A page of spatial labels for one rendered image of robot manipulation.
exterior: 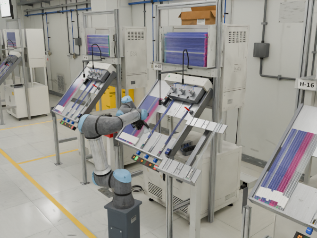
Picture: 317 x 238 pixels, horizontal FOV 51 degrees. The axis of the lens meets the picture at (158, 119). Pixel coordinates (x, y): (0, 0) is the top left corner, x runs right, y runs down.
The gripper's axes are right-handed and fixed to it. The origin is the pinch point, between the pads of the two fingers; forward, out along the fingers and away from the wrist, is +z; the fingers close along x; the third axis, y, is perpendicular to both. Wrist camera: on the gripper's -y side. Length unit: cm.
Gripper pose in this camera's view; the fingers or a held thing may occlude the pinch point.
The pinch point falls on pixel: (146, 131)
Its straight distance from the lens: 262.2
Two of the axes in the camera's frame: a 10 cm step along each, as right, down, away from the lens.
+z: 3.9, 7.6, 5.3
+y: -6.7, 6.3, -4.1
